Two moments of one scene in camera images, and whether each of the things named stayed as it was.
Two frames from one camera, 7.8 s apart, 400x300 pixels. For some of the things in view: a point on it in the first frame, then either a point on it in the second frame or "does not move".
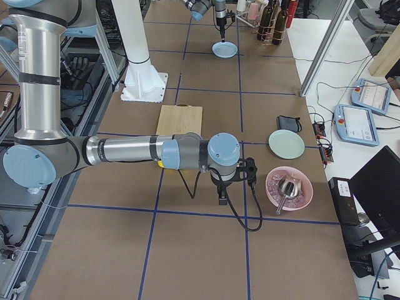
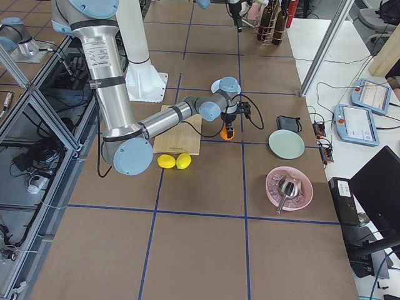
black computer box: x=344 y=201 does not move
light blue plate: x=225 y=50 to x=219 y=84
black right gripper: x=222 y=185 to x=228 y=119
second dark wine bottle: x=265 y=22 does not move
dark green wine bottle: x=280 y=27 does not move
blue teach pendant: x=355 y=125 does not move
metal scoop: x=290 y=187 does not move
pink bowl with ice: x=276 y=197 does not move
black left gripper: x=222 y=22 to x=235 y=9
